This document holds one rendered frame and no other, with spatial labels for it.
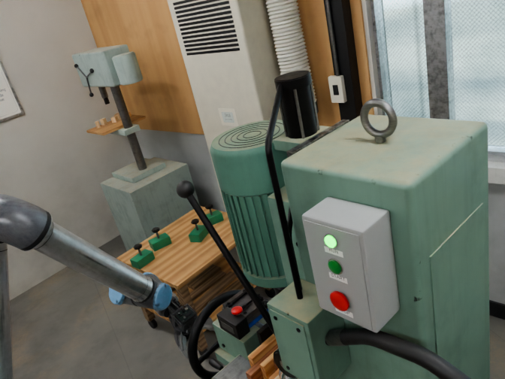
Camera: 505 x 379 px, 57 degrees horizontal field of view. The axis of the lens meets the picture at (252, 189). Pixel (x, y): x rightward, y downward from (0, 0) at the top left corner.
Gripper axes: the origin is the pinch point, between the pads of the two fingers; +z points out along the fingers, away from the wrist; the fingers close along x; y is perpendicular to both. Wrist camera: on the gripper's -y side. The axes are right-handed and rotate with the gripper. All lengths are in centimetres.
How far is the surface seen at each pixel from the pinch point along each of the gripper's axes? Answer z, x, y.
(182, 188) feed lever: 15, -14, 86
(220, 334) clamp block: 16.5, -7.0, 32.3
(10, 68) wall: -266, 44, -3
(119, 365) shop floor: -75, -5, -101
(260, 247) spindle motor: 29, -6, 76
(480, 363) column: 71, 7, 68
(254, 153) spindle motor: 25, -5, 95
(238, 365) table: 26.6, -9.7, 32.3
